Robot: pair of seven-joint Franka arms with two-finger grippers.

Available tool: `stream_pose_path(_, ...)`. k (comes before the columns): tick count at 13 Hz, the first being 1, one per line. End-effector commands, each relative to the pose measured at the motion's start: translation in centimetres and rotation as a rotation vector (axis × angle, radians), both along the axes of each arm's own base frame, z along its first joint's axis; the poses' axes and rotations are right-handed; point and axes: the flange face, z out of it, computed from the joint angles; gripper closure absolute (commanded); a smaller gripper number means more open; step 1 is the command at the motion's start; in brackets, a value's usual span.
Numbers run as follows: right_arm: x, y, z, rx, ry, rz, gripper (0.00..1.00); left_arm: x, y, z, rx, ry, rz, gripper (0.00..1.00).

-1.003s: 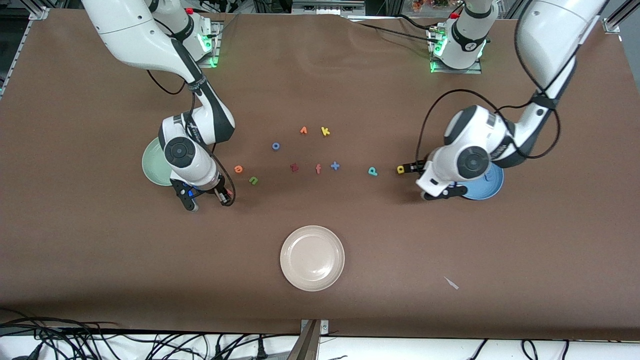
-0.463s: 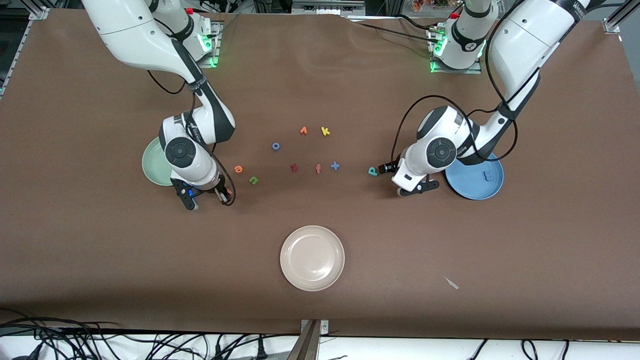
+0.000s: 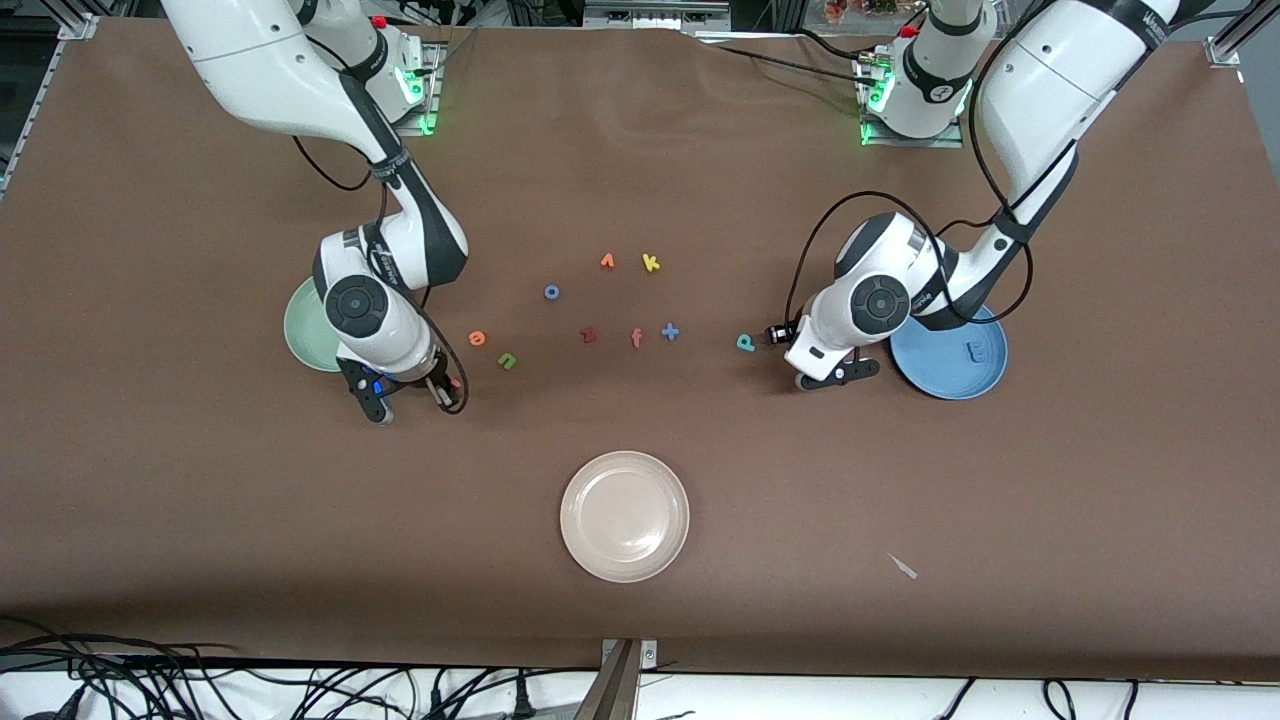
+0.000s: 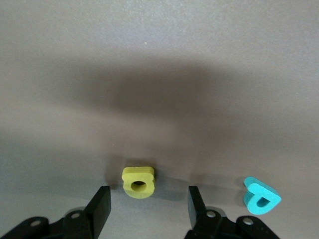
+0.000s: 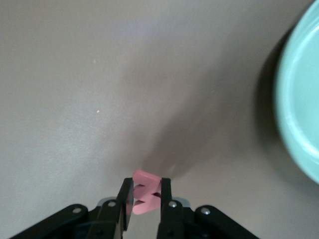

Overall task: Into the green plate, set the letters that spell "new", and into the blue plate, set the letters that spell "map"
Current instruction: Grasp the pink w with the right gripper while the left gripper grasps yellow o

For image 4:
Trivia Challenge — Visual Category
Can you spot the brown table cover sheet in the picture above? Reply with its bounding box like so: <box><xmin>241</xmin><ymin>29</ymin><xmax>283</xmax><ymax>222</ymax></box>
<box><xmin>0</xmin><ymin>0</ymin><xmax>319</xmax><ymax>239</ymax></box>

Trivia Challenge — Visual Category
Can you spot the teal foam letter p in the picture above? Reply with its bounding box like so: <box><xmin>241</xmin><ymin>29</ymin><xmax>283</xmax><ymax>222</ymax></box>
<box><xmin>243</xmin><ymin>176</ymin><xmax>282</xmax><ymax>215</ymax></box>

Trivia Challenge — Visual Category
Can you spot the yellow foam letter d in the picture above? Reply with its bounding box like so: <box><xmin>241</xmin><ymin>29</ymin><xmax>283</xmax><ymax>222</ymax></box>
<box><xmin>122</xmin><ymin>166</ymin><xmax>156</xmax><ymax>199</ymax></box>

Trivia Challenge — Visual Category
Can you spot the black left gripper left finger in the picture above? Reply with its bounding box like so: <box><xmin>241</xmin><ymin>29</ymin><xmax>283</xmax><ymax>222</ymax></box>
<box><xmin>0</xmin><ymin>185</ymin><xmax>112</xmax><ymax>239</ymax></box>

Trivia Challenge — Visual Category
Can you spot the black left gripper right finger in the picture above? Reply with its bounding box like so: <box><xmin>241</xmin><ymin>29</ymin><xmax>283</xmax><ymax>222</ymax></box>
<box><xmin>185</xmin><ymin>185</ymin><xmax>281</xmax><ymax>239</ymax></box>

